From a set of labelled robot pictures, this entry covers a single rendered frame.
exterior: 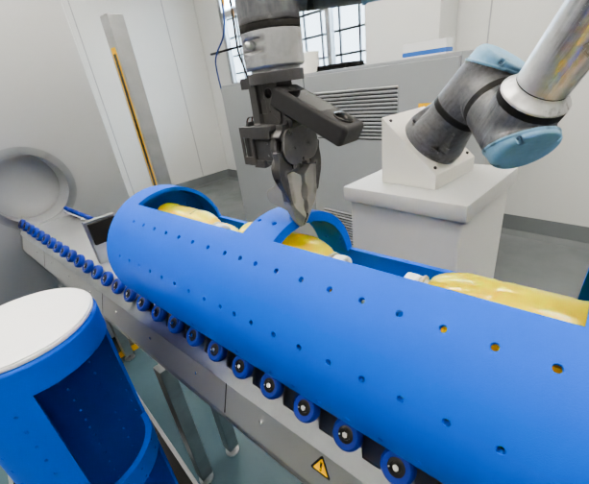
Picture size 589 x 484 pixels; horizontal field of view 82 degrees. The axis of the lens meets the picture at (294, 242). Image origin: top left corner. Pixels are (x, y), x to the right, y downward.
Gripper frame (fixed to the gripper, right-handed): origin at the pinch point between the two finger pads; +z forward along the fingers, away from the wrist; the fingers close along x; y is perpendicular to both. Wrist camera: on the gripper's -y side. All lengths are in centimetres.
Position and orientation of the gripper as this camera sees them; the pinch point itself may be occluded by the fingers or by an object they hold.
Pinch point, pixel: (305, 218)
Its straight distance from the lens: 50.4
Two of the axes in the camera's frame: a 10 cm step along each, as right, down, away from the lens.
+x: -6.4, 4.0, -6.5
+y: -7.6, -2.0, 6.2
